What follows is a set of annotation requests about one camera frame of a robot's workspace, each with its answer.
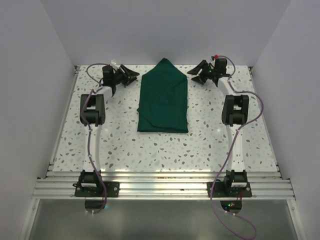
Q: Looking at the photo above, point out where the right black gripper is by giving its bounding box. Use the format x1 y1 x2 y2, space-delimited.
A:
187 60 216 85

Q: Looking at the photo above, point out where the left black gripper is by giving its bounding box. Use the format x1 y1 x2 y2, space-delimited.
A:
112 64 140 86

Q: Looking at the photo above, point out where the green surgical drape cloth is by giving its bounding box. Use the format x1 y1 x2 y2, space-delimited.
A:
137 58 189 134

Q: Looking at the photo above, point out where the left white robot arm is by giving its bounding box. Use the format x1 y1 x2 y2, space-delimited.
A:
75 63 140 197

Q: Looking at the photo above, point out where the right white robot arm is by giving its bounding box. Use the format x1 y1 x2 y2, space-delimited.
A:
187 56 250 198

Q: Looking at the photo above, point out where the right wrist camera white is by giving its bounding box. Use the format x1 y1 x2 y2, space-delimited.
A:
211 54 220 62

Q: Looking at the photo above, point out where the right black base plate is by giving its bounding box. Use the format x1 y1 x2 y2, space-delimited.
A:
206 181 253 198

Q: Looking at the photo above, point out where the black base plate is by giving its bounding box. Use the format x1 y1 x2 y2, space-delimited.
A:
206 181 253 198
72 181 120 198

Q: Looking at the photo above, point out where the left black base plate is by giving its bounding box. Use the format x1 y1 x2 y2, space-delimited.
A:
72 181 120 198

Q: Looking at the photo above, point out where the aluminium frame rail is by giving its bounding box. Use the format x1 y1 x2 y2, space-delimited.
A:
31 171 295 200

